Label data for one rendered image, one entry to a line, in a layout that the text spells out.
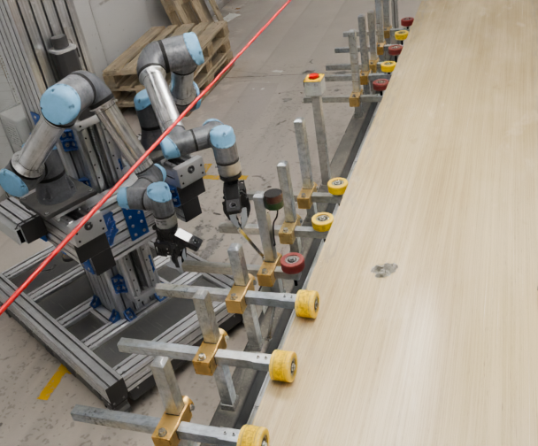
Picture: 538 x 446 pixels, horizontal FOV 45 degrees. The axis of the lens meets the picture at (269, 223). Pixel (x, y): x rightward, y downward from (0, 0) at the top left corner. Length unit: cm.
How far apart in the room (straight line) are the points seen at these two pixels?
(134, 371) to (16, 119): 118
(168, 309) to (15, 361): 88
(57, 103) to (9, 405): 172
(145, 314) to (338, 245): 131
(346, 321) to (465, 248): 50
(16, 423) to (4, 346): 59
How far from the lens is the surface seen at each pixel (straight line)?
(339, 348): 185
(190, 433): 165
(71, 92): 215
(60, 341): 326
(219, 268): 229
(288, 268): 215
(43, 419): 327
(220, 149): 203
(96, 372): 302
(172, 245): 229
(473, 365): 180
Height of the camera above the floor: 219
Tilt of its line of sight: 33 degrees down
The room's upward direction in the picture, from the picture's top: 10 degrees counter-clockwise
